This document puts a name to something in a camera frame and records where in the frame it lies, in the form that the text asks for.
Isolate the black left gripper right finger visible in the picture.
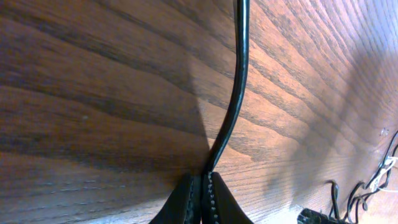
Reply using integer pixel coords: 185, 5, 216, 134
201, 172, 253, 224

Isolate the black USB cable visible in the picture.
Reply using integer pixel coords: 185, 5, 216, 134
201, 0, 251, 175

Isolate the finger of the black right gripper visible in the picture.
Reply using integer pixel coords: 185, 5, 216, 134
297, 208, 345, 224

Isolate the white USB cable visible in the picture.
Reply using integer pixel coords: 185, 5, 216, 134
369, 155, 398, 194

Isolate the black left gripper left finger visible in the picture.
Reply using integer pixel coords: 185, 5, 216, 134
149, 174, 201, 224

